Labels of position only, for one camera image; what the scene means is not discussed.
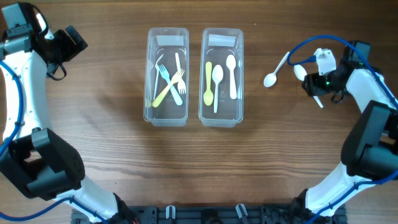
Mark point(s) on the white spoon long handle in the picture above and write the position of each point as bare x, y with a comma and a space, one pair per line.
301, 73

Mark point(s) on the white spoon thin handle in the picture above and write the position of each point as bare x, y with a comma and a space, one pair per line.
271, 78

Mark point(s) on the yellow plastic spoon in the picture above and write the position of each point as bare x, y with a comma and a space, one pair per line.
208, 94

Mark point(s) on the clear plastic container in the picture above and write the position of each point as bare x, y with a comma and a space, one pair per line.
173, 43
216, 45

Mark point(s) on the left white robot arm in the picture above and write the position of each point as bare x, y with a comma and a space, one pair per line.
38, 162

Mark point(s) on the light blue plastic fork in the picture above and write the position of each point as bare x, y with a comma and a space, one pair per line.
166, 76

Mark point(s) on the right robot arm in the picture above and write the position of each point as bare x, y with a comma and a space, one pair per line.
369, 153

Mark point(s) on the yellow plastic fork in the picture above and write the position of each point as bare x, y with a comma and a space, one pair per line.
176, 78

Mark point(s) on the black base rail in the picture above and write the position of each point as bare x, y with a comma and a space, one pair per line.
265, 214

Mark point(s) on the cream white spoon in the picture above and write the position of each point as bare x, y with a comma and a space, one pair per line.
217, 76

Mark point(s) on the left clear plastic container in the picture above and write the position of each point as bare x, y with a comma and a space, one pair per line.
173, 43

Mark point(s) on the white plastic spoon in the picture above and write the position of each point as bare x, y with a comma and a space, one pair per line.
231, 65

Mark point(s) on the right clear plastic container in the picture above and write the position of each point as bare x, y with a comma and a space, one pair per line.
216, 45

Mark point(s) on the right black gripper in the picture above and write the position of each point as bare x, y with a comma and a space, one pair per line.
313, 86

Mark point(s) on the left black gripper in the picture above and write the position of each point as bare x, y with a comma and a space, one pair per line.
73, 48

